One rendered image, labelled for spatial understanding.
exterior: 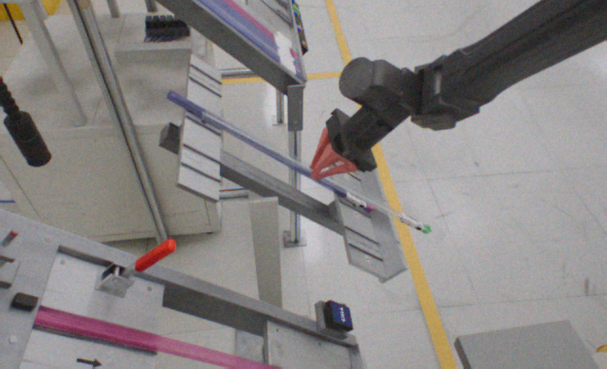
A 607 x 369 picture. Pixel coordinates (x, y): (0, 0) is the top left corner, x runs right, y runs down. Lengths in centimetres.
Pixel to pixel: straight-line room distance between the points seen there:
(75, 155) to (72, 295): 104
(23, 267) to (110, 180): 117
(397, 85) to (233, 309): 39
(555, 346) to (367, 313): 75
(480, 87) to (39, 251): 50
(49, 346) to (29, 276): 9
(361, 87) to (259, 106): 189
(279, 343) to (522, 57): 51
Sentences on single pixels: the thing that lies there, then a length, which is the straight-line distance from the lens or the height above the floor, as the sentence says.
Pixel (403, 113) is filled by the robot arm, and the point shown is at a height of 111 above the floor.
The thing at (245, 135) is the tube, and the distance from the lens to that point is 68.
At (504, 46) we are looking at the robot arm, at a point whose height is 127.
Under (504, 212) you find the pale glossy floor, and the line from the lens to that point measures 214.
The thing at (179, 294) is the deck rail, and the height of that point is 95.
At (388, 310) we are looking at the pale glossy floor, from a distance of 175.
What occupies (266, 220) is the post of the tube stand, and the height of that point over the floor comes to 75.
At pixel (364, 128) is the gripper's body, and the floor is 109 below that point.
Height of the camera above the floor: 153
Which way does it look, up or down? 45 degrees down
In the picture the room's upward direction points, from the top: straight up
